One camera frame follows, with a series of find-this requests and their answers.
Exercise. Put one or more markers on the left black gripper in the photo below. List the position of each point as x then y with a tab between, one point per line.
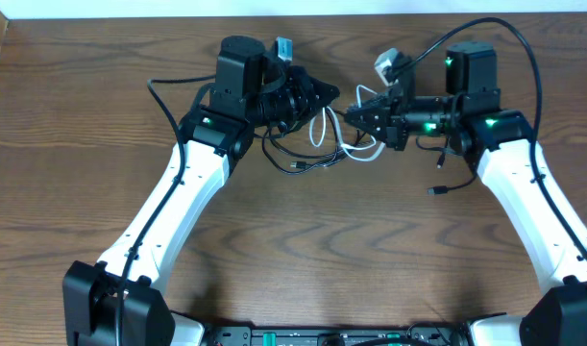
303	88

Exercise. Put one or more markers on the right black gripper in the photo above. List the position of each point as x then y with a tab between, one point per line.
391	120

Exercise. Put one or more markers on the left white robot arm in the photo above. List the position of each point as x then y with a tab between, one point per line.
119	299

